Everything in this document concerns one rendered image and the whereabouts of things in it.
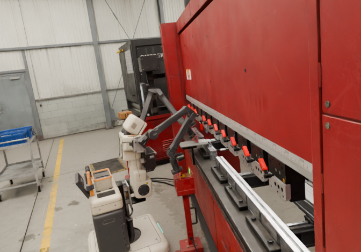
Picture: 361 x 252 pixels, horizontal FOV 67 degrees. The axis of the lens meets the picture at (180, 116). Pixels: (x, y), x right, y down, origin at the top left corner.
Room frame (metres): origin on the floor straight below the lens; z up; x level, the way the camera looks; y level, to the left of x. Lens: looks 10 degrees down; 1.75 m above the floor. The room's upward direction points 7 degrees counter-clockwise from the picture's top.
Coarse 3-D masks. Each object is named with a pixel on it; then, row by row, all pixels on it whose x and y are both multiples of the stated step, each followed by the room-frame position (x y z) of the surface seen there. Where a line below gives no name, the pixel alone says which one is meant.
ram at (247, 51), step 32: (224, 0) 1.57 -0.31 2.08; (256, 0) 1.16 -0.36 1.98; (288, 0) 0.91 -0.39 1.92; (192, 32) 2.58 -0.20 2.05; (224, 32) 1.62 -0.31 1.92; (256, 32) 1.18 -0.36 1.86; (288, 32) 0.92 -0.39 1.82; (192, 64) 2.76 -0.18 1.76; (224, 64) 1.68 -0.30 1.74; (256, 64) 1.20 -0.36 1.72; (288, 64) 0.93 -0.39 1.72; (192, 96) 2.97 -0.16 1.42; (224, 96) 1.74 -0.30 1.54; (256, 96) 1.22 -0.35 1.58; (288, 96) 0.94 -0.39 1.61; (256, 128) 1.25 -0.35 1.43; (288, 128) 0.95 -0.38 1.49; (288, 160) 0.96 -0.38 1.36
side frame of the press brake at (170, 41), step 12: (168, 24) 3.46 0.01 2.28; (168, 36) 3.46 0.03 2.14; (168, 48) 3.46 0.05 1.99; (168, 60) 3.46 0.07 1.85; (180, 60) 3.47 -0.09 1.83; (168, 72) 3.45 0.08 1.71; (180, 72) 3.47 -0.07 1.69; (168, 84) 3.45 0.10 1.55; (180, 84) 3.47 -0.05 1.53; (168, 96) 3.67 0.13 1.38; (180, 96) 3.47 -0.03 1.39; (180, 108) 3.47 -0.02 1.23; (204, 132) 3.49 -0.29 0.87; (228, 156) 3.53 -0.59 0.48; (240, 168) 3.55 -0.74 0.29
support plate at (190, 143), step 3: (186, 141) 2.69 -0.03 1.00; (189, 141) 2.68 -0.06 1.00; (192, 141) 2.66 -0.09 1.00; (180, 144) 2.62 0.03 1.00; (183, 144) 2.61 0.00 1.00; (186, 144) 2.59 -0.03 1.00; (189, 144) 2.58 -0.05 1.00; (192, 144) 2.57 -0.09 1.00; (195, 144) 2.56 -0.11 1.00; (198, 144) 2.54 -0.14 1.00; (201, 144) 2.54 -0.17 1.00; (204, 144) 2.54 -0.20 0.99; (180, 147) 2.53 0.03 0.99; (183, 147) 2.52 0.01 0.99
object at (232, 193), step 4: (228, 192) 1.68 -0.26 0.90; (232, 192) 1.66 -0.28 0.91; (236, 192) 1.66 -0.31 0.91; (232, 196) 1.61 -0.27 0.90; (236, 196) 1.61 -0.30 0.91; (240, 196) 1.60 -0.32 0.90; (232, 200) 1.61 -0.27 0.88; (236, 200) 1.55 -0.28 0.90; (236, 204) 1.52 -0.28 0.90; (240, 204) 1.50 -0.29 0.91; (244, 204) 1.50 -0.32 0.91; (240, 208) 1.48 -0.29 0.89; (244, 208) 1.48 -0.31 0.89
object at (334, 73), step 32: (320, 0) 0.43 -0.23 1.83; (352, 0) 0.37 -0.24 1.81; (320, 32) 0.44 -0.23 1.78; (352, 32) 0.37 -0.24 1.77; (320, 64) 0.44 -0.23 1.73; (352, 64) 0.37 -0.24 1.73; (320, 96) 0.44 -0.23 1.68; (352, 96) 0.37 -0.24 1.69; (320, 128) 0.44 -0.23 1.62; (352, 128) 0.37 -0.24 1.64; (320, 160) 0.44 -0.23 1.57; (352, 160) 0.37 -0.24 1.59; (320, 192) 0.44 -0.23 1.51; (352, 192) 0.37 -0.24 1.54; (320, 224) 0.45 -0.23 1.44; (352, 224) 0.37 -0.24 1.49
